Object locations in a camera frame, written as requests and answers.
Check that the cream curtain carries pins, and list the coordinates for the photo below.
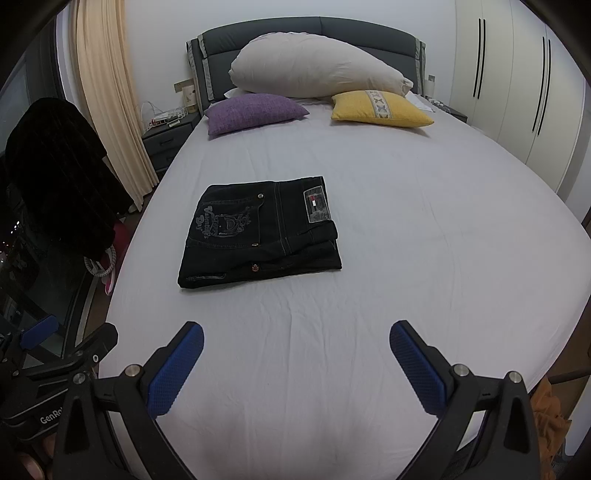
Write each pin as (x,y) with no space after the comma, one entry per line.
(115,92)

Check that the bed with white sheet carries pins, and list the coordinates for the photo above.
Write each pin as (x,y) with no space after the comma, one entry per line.
(369,230)

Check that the person's left hand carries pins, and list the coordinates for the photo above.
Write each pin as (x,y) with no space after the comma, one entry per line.
(34,466)

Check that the black hanging garment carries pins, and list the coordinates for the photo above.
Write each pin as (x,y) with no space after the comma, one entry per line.
(64,175)

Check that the grey padded headboard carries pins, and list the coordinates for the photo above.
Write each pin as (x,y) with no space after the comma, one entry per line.
(277,32)

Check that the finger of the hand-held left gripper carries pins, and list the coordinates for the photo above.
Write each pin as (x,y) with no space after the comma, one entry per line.
(97,344)
(39,332)

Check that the beige upright card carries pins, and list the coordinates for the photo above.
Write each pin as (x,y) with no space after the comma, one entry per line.
(188,97)

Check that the orange cloth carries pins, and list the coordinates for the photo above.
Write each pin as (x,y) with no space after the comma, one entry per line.
(549,415)

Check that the pink plastic object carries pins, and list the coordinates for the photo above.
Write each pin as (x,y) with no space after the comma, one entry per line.
(121,240)

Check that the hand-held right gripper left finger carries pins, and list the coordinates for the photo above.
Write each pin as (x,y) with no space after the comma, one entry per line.
(178,369)

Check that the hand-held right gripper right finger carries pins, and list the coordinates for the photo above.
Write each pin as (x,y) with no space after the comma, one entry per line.
(415,369)

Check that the grey nightstand with drawers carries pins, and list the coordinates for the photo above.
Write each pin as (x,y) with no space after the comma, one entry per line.
(166,143)

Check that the white and red small items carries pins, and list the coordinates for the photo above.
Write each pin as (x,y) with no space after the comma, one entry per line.
(164,117)

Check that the purple pillow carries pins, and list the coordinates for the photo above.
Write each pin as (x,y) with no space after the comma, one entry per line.
(254,113)

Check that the large white pillow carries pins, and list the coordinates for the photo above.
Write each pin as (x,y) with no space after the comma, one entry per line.
(318,64)

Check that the white wardrobe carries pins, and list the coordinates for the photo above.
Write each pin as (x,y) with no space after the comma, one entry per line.
(508,69)

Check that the black denim pants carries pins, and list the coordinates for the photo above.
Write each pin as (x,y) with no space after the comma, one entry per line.
(258,240)

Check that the yellow pillow with patterned band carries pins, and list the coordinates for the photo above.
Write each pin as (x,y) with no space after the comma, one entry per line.
(383,110)

